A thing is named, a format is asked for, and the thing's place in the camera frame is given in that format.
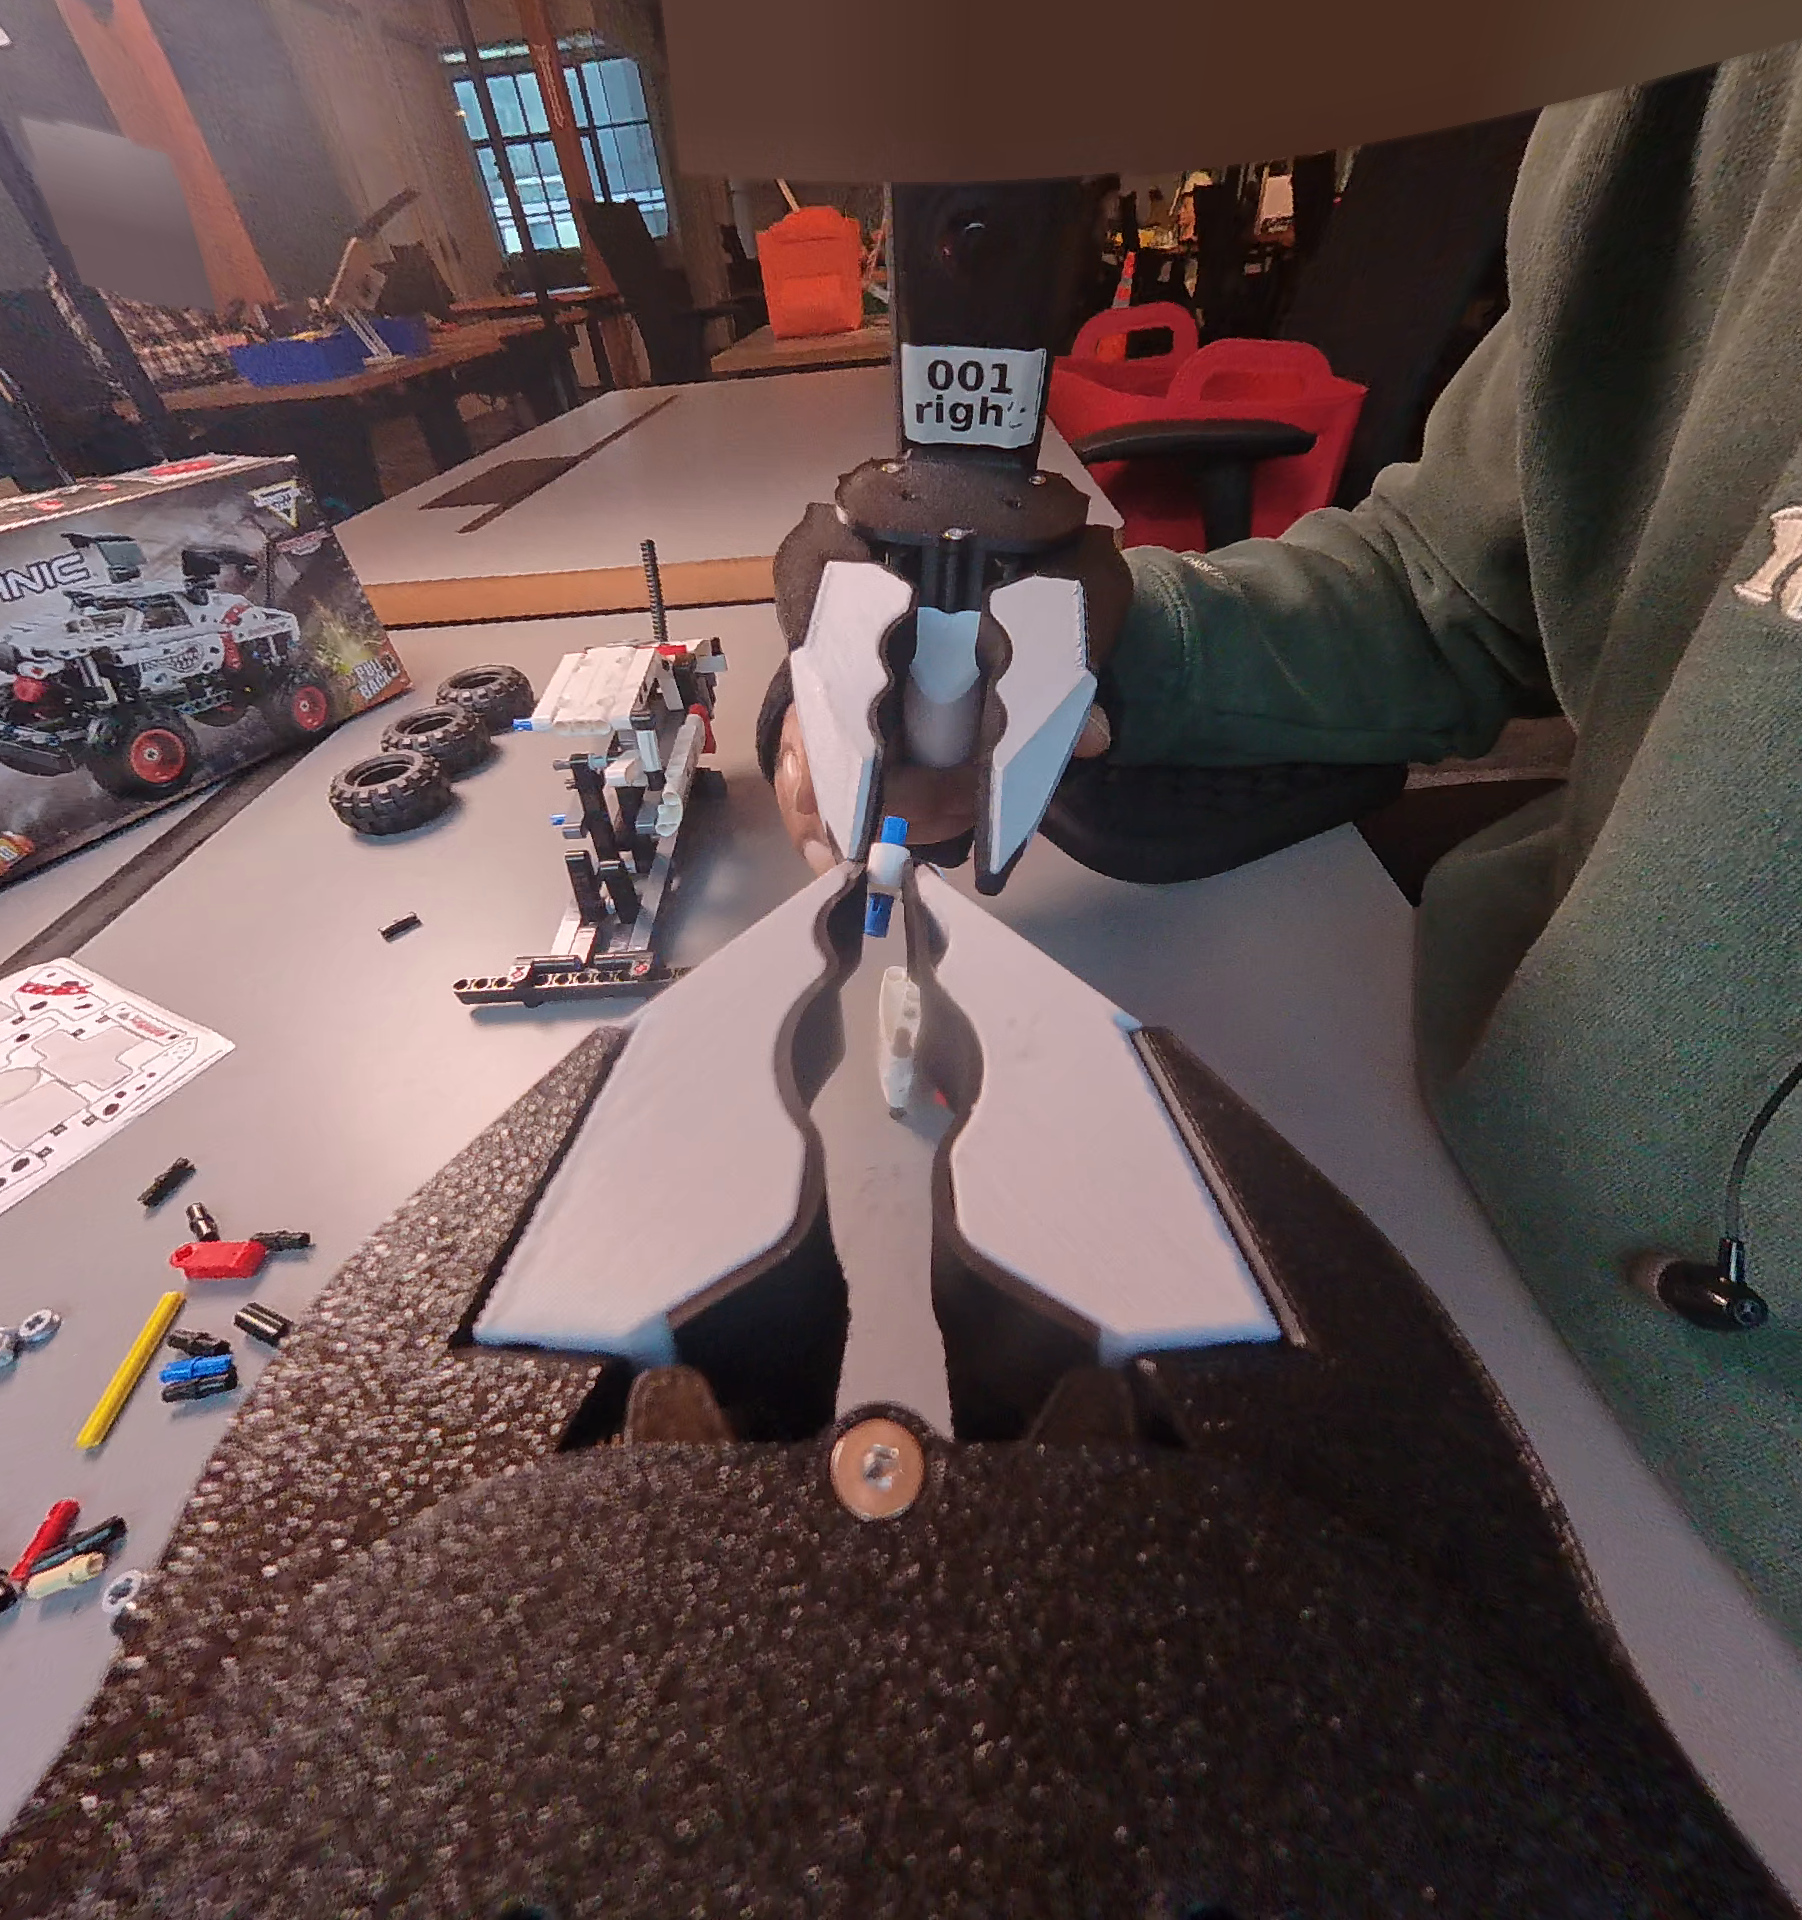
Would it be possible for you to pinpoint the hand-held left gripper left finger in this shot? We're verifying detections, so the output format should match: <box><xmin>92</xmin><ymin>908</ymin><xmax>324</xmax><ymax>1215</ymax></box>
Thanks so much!
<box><xmin>467</xmin><ymin>871</ymin><xmax>879</xmax><ymax>1435</ymax></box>

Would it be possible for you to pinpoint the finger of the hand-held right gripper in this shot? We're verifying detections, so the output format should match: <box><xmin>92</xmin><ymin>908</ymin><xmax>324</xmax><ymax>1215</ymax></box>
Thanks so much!
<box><xmin>785</xmin><ymin>556</ymin><xmax>921</xmax><ymax>878</ymax></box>
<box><xmin>971</xmin><ymin>565</ymin><xmax>1113</xmax><ymax>900</ymax></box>

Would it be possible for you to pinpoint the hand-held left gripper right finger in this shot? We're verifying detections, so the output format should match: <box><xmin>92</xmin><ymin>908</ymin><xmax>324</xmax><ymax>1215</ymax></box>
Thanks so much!
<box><xmin>901</xmin><ymin>878</ymin><xmax>1290</xmax><ymax>1435</ymax></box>

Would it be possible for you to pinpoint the small white blue brick piece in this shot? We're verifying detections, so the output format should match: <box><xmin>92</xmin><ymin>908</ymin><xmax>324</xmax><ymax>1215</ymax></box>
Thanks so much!
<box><xmin>855</xmin><ymin>810</ymin><xmax>921</xmax><ymax>932</ymax></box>

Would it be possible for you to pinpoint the red white black brick subassembly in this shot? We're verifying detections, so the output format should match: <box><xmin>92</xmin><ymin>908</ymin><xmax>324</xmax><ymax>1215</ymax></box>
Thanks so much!
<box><xmin>855</xmin><ymin>956</ymin><xmax>941</xmax><ymax>1126</ymax></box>

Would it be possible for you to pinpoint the person's right forearm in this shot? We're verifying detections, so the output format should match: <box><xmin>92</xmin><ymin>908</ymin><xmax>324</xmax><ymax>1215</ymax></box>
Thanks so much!
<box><xmin>1098</xmin><ymin>302</ymin><xmax>1622</xmax><ymax>887</ymax></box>

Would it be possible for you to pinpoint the grey desk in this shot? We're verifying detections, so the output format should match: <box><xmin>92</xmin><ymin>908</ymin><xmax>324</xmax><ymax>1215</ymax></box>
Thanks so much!
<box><xmin>0</xmin><ymin>601</ymin><xmax>1802</xmax><ymax>1861</ymax></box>

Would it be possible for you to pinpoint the person's right hand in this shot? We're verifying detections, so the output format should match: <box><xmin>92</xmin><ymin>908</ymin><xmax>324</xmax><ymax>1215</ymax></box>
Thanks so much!
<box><xmin>752</xmin><ymin>660</ymin><xmax>848</xmax><ymax>878</ymax></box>

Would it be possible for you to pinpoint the orange bin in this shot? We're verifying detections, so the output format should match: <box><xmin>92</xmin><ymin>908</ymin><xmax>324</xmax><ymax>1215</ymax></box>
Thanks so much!
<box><xmin>759</xmin><ymin>206</ymin><xmax>873</xmax><ymax>339</ymax></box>

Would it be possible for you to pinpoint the partly built toy brick vehicle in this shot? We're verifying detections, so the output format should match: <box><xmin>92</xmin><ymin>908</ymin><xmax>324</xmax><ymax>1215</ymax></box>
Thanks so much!
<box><xmin>451</xmin><ymin>638</ymin><xmax>729</xmax><ymax>1007</ymax></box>

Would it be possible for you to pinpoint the grey neighbouring table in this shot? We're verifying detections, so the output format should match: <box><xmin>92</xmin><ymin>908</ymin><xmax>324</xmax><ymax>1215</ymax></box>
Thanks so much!
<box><xmin>332</xmin><ymin>362</ymin><xmax>1098</xmax><ymax>602</ymax></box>

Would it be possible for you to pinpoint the red crate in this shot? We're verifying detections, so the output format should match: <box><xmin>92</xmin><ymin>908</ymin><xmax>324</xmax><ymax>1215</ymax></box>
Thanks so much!
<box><xmin>1051</xmin><ymin>302</ymin><xmax>1367</xmax><ymax>551</ymax></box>

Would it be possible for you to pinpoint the wooden plank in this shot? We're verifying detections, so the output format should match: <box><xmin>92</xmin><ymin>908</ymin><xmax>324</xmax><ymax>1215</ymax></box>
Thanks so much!
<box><xmin>376</xmin><ymin>556</ymin><xmax>783</xmax><ymax>631</ymax></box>

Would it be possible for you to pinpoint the black toy tyre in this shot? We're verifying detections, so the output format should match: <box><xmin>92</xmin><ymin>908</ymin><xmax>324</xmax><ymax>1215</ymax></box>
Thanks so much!
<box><xmin>436</xmin><ymin>666</ymin><xmax>536</xmax><ymax>737</ymax></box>
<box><xmin>383</xmin><ymin>706</ymin><xmax>498</xmax><ymax>775</ymax></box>
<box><xmin>327</xmin><ymin>751</ymin><xmax>453</xmax><ymax>835</ymax></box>

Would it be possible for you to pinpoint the window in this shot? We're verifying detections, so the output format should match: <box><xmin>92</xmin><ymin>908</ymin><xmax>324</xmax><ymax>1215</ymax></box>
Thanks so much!
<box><xmin>451</xmin><ymin>46</ymin><xmax>677</xmax><ymax>258</ymax></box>

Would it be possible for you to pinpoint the pile of small toy bricks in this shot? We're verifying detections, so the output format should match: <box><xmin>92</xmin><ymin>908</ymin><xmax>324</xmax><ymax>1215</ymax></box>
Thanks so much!
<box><xmin>0</xmin><ymin>1156</ymin><xmax>318</xmax><ymax>1681</ymax></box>

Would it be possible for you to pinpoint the wooden background table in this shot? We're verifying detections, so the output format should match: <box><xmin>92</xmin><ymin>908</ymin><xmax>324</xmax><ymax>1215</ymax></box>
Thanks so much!
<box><xmin>166</xmin><ymin>315</ymin><xmax>587</xmax><ymax>496</ymax></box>

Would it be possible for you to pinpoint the sticker sheet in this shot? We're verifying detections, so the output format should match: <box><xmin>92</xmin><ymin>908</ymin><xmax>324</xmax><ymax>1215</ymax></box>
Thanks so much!
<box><xmin>0</xmin><ymin>959</ymin><xmax>236</xmax><ymax>1247</ymax></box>

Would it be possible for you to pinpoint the person's green sweater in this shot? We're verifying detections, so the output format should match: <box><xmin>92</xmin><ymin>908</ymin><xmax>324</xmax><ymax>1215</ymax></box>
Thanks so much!
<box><xmin>1411</xmin><ymin>31</ymin><xmax>1802</xmax><ymax>1713</ymax></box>

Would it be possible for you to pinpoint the blue tray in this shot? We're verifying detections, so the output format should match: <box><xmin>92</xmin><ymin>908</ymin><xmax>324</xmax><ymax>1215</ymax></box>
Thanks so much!
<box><xmin>226</xmin><ymin>315</ymin><xmax>427</xmax><ymax>387</ymax></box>

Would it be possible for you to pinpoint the toy truck box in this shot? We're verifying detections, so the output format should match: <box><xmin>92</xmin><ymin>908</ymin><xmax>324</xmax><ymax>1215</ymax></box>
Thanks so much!
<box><xmin>0</xmin><ymin>458</ymin><xmax>408</xmax><ymax>896</ymax></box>

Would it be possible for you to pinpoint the wooden pillar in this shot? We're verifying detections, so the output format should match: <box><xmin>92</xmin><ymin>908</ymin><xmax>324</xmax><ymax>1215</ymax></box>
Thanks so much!
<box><xmin>62</xmin><ymin>0</ymin><xmax>272</xmax><ymax>302</ymax></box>

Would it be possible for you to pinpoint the black clip-on cable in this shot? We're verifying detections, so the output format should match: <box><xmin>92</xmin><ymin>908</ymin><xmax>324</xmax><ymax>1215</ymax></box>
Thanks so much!
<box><xmin>1632</xmin><ymin>1005</ymin><xmax>1802</xmax><ymax>1337</ymax></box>

